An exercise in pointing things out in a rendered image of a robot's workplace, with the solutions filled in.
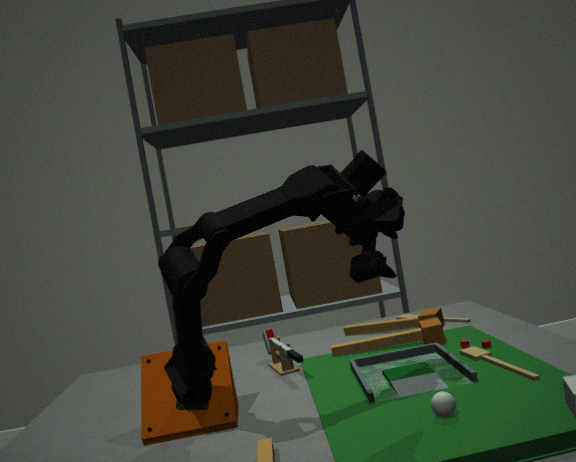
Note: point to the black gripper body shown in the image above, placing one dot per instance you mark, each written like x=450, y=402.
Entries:
x=371, y=263

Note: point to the red putter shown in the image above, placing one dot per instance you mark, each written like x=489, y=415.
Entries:
x=286, y=350

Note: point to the green putting mat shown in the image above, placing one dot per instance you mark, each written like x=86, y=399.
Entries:
x=502, y=406

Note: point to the wooden mallet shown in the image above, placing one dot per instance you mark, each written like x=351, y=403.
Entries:
x=265, y=450
x=430, y=331
x=394, y=324

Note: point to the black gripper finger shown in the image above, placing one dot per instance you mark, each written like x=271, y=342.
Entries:
x=391, y=234
x=389, y=273

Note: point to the grey ball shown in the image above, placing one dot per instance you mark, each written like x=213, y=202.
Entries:
x=443, y=404

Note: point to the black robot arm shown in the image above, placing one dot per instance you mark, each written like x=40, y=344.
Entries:
x=309, y=192

